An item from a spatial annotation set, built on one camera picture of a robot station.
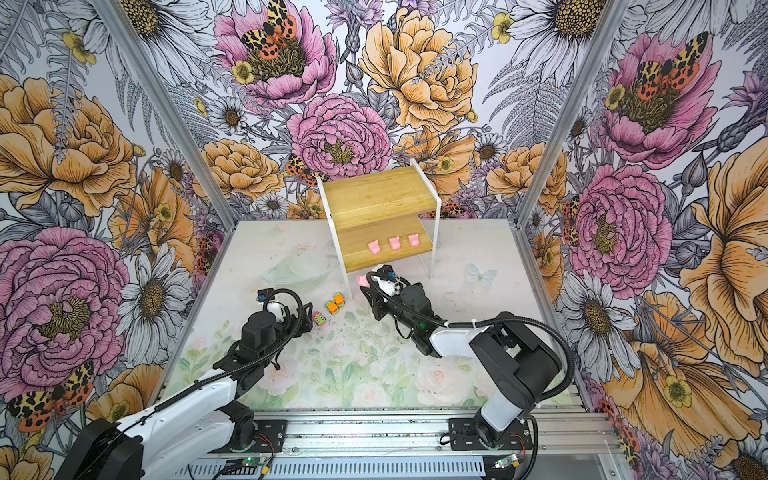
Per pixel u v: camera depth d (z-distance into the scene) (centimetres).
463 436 73
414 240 94
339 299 97
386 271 72
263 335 66
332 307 94
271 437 74
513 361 46
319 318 92
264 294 74
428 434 76
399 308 65
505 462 72
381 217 78
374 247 91
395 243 92
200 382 55
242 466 73
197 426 58
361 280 83
